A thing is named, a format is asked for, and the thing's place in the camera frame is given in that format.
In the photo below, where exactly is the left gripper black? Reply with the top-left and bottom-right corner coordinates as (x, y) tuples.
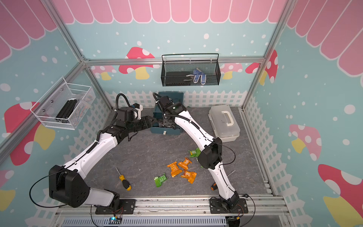
(126, 115), (157, 133)

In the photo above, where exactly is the dark teal drawer cabinet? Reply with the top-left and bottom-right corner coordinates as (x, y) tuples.
(153, 91), (184, 119)

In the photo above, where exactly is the teal top drawer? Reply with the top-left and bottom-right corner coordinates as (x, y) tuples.
(150, 119), (183, 135)

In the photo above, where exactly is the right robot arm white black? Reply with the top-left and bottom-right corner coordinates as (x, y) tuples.
(153, 93), (239, 211)

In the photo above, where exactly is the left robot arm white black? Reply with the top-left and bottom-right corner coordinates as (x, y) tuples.
(46, 103), (157, 212)

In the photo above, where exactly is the green cookie packet top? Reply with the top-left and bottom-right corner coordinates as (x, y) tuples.
(190, 148), (201, 158)

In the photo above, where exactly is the green cookie packet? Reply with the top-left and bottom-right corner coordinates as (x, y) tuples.
(154, 174), (167, 187)
(190, 148), (201, 158)

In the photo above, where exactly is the black box in mesh basket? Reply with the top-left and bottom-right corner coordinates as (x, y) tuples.
(163, 72), (192, 86)

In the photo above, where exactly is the orange cookie packet top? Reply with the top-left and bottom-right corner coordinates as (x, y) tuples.
(178, 158), (192, 171)

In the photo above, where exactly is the blue white item in basket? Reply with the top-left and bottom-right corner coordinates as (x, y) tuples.
(184, 68), (207, 85)

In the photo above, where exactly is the clear plastic storage box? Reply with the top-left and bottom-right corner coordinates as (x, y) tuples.
(209, 105), (240, 143)

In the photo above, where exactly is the orange cookie packet bottom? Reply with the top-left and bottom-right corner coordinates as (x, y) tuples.
(181, 171), (197, 184)

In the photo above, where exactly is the green cookie packet bottom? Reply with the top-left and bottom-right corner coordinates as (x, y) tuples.
(154, 174), (167, 187)

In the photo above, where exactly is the yellow black screwdriver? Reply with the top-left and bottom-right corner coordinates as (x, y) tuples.
(116, 167), (131, 191)

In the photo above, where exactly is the orange black screwdriver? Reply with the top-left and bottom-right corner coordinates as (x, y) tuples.
(211, 170), (236, 191)

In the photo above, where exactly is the black device in white basket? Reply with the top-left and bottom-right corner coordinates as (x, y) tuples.
(55, 98), (77, 124)

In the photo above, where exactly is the green lit circuit board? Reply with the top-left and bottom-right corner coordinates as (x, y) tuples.
(109, 216), (122, 225)

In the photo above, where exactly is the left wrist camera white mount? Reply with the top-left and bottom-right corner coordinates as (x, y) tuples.
(132, 103), (143, 120)

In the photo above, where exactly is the black wire mesh basket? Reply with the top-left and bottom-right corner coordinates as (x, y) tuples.
(161, 53), (221, 87)

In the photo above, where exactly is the white wire wall basket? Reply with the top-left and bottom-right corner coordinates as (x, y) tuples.
(30, 78), (96, 130)

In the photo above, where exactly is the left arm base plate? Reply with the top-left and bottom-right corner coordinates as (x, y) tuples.
(95, 199), (136, 215)

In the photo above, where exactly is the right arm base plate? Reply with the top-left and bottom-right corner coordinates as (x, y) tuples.
(209, 197), (249, 215)

